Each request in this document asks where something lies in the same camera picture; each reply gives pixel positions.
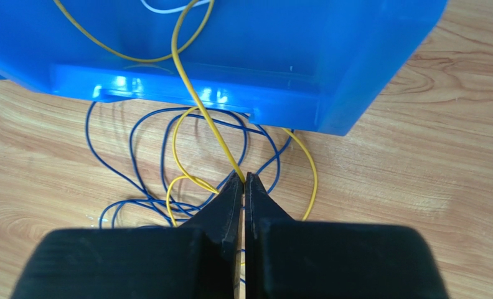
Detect yellow cable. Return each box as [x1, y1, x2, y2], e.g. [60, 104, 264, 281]
[52, 0, 319, 228]

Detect dark blue cable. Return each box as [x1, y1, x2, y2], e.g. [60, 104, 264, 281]
[85, 101, 294, 285]

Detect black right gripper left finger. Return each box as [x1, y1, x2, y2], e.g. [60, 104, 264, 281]
[12, 174, 243, 298]

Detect right blue plastic bin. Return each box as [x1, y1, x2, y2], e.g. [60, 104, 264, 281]
[0, 1, 446, 136]

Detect white cable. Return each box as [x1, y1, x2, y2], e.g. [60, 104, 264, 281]
[139, 0, 212, 15]

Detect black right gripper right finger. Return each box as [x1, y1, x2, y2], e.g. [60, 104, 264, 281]
[245, 173, 449, 298]

